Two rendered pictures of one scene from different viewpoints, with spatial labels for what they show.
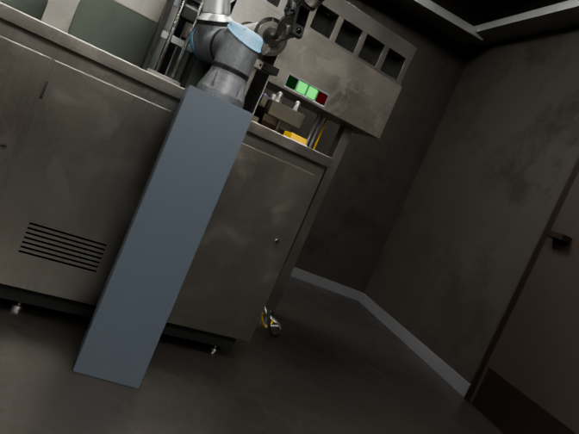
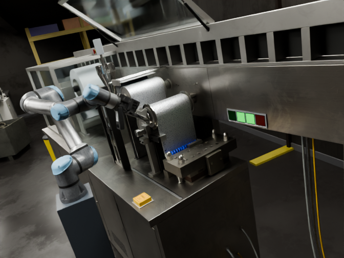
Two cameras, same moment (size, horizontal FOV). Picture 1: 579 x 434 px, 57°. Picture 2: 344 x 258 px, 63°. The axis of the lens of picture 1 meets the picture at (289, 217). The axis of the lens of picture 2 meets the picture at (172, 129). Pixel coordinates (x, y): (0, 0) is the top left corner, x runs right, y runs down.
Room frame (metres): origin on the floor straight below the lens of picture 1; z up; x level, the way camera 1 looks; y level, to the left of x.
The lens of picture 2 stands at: (2.20, -1.14, 1.67)
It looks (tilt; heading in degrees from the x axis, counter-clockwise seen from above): 19 degrees down; 88
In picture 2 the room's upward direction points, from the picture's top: 13 degrees counter-clockwise
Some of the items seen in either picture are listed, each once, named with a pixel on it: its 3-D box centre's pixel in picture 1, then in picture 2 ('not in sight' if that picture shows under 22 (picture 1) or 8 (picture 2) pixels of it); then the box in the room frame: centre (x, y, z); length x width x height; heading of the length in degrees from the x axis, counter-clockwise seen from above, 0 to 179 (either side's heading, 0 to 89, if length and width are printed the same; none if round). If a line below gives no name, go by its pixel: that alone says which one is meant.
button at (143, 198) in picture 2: (295, 138); (142, 199); (2.02, 0.10, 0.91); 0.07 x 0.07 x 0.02; 29
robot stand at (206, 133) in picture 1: (162, 235); (97, 255); (1.62, 0.34, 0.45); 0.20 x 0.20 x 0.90; 17
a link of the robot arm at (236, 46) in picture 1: (238, 48); (65, 169); (1.62, 0.34, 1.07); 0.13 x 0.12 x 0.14; 46
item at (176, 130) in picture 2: (258, 75); (178, 133); (2.29, 0.36, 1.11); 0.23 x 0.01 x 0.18; 29
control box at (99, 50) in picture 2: not in sight; (97, 47); (1.91, 0.85, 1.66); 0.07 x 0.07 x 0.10; 8
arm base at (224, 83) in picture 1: (225, 84); (70, 188); (1.62, 0.34, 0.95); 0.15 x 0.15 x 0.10
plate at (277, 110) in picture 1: (268, 110); (200, 153); (2.38, 0.27, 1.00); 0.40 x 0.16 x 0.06; 29
